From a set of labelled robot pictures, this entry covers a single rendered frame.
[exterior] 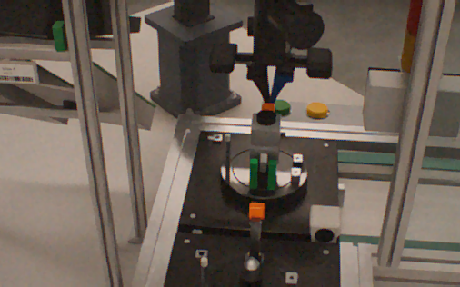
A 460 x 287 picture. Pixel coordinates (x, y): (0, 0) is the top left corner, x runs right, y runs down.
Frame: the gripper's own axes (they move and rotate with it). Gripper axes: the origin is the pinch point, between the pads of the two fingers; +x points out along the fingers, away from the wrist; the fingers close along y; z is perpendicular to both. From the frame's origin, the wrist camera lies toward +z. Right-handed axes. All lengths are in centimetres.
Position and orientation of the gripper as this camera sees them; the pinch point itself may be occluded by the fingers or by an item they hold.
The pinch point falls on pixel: (270, 88)
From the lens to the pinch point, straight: 109.2
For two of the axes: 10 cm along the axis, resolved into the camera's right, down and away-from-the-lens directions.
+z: 1.2, -5.9, 8.0
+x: 0.0, 8.0, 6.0
